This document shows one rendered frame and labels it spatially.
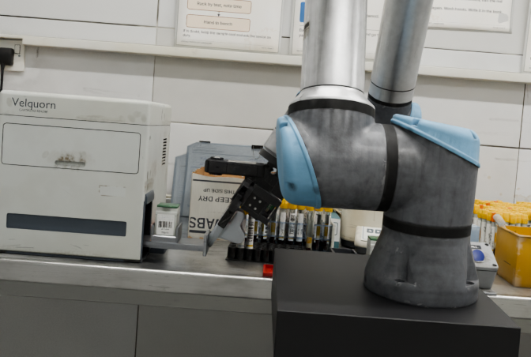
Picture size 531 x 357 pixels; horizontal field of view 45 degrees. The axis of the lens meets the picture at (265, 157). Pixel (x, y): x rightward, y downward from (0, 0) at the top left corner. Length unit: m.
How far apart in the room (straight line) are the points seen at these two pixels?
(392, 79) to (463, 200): 0.30
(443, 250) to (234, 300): 0.49
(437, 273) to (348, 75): 0.27
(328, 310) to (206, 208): 0.74
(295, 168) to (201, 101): 1.05
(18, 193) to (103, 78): 0.69
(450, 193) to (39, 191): 0.75
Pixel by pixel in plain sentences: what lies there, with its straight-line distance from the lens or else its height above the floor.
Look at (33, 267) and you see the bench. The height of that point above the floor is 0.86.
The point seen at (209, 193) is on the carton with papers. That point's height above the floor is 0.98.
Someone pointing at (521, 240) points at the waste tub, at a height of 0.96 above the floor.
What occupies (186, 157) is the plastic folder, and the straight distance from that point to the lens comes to 1.83.
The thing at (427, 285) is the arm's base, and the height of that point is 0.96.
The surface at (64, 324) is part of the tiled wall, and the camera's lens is 1.99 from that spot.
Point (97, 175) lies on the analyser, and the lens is 1.22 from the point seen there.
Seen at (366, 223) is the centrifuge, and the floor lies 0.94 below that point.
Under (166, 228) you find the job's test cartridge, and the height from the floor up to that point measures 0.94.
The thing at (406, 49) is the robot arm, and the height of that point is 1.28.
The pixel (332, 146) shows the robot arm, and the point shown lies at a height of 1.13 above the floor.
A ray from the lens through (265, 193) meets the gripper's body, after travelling 1.19.
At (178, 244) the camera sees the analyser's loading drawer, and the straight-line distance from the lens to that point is 1.22.
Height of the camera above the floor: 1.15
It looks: 3 degrees down
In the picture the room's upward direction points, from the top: 4 degrees clockwise
